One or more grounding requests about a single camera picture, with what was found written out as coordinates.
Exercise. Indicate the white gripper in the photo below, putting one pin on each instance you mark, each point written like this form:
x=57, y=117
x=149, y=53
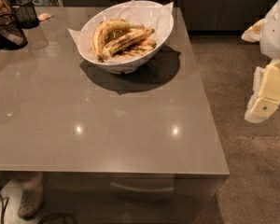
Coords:
x=276, y=33

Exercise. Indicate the spotted banana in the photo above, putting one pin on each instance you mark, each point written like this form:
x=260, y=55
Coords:
x=126, y=40
x=139, y=49

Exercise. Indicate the white bowl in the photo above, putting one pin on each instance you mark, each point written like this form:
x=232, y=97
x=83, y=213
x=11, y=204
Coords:
x=124, y=64

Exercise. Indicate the left curved banana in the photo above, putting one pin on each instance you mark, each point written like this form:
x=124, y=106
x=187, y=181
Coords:
x=104, y=29

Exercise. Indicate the small wrapped packet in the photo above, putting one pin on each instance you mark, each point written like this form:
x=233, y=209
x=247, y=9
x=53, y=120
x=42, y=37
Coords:
x=44, y=16

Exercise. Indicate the black mesh pen cup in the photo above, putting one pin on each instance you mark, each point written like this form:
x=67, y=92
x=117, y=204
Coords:
x=25, y=13

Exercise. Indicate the dark mesh basket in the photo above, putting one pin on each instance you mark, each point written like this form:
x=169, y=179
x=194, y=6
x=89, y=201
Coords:
x=11, y=34

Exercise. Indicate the grey clog shoe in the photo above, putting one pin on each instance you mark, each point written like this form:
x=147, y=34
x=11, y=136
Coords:
x=31, y=195

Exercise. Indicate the drawer handle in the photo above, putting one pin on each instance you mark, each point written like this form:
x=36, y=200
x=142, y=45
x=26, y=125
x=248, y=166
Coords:
x=143, y=190

